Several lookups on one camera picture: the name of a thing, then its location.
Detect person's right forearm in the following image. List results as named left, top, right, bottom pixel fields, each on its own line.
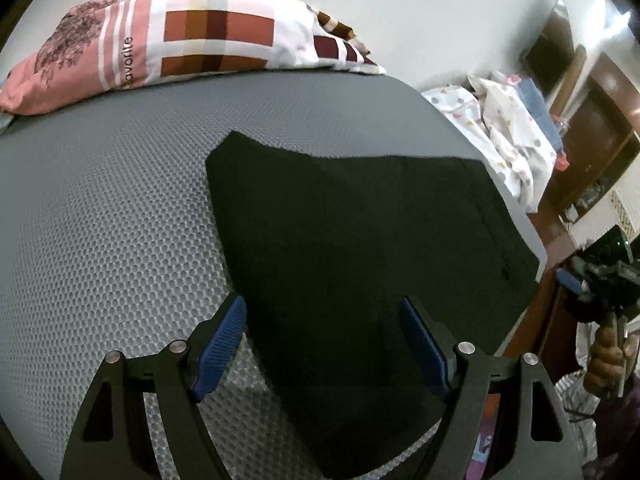
left=592, top=375, right=640, bottom=468

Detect blue folded cloth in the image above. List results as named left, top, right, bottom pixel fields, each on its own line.
left=515, top=77, right=561, bottom=154

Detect pink checked pillow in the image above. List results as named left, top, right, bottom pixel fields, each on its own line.
left=0, top=0, right=387, bottom=116

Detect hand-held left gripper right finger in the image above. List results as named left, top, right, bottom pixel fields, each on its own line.
left=398, top=296, right=586, bottom=480

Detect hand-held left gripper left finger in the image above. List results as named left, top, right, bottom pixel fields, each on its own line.
left=60, top=292, right=248, bottom=480

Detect white polka dot cloth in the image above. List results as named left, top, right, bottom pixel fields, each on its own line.
left=421, top=72, right=558, bottom=214

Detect brown wooden cabinet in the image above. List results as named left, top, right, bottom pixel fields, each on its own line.
left=534, top=52, right=640, bottom=252

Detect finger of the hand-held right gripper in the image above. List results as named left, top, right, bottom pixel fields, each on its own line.
left=555, top=266, right=585, bottom=297

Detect black pants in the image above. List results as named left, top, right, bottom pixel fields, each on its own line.
left=205, top=130, right=542, bottom=480

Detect grey mesh mat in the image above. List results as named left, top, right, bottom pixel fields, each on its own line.
left=0, top=67, right=549, bottom=480

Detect person's right hand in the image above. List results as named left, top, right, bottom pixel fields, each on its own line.
left=582, top=316, right=640, bottom=402

